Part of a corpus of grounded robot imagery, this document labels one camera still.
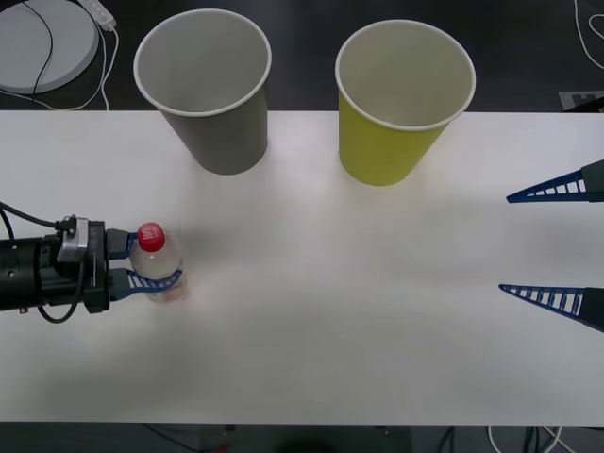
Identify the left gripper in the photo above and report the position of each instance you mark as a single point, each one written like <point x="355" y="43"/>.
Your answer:
<point x="98" y="283"/>

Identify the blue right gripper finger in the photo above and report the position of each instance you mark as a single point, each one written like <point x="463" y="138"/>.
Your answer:
<point x="592" y="307"/>
<point x="592" y="181"/>

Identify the clear bottle with red cap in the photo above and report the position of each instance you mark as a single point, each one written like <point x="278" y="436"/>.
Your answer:
<point x="153" y="257"/>

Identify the grey marker board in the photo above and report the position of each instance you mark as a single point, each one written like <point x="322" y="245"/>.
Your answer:
<point x="582" y="99"/>

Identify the grey plastic bin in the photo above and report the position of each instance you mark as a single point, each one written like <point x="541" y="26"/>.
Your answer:
<point x="222" y="137"/>

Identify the yellow-green plastic bin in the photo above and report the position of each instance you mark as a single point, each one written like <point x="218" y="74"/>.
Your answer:
<point x="377" y="151"/>

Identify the round pale grey disc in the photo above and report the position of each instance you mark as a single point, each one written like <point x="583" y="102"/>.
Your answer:
<point x="28" y="47"/>

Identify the white power strip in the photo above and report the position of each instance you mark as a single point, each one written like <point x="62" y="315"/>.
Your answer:
<point x="100" y="11"/>

